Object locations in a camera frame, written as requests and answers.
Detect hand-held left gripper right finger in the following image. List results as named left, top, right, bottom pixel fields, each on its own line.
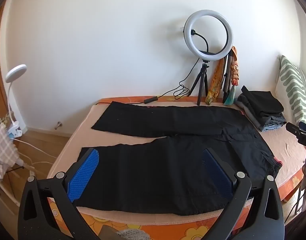
left=200, top=148, right=285, bottom=240

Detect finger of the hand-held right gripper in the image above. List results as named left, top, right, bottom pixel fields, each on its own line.
left=286, top=122, right=302, bottom=135

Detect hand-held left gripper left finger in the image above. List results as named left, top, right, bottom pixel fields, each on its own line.
left=17, top=148, right=101, bottom=240

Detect black pants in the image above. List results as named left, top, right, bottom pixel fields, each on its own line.
left=77, top=101, right=283, bottom=217

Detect grey folded garment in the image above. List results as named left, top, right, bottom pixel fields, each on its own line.
left=235, top=100, right=287, bottom=132

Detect beige blanket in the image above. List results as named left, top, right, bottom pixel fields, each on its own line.
left=47, top=104, right=306, bottom=225

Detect black folded garment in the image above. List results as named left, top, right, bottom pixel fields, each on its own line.
left=239, top=85, right=284, bottom=125

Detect green striped pillow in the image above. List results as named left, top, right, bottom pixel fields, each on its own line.
left=274, top=54, right=306, bottom=128

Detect teal cloth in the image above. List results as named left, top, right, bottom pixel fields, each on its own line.
left=223, top=85, right=236, bottom=105

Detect knitted cloth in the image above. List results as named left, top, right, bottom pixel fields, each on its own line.
left=117, top=228, right=150, bottom=240

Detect colourful hanging cloth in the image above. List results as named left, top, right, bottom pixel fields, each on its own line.
left=229, top=45, right=241, bottom=88

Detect plaid cloth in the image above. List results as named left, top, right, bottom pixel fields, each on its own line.
left=0, top=122, right=20, bottom=180

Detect orange patterned scarf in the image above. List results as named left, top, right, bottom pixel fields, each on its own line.
left=205, top=60, right=224, bottom=105

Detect black tripod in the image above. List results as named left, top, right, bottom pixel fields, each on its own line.
left=187, top=59, right=209, bottom=106

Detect white clip lamp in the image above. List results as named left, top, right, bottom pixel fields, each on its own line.
left=5, top=64, right=27, bottom=140

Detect white cable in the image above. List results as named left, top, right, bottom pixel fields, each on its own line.
left=12, top=136, right=57, bottom=173

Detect black straps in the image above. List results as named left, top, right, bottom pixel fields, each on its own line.
left=222, top=55, right=233, bottom=103

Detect black cable with inline controller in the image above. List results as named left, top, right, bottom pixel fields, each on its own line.
left=96, top=57, right=201, bottom=105

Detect white ring light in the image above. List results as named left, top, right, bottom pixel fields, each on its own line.
left=183, top=9, right=234, bottom=62

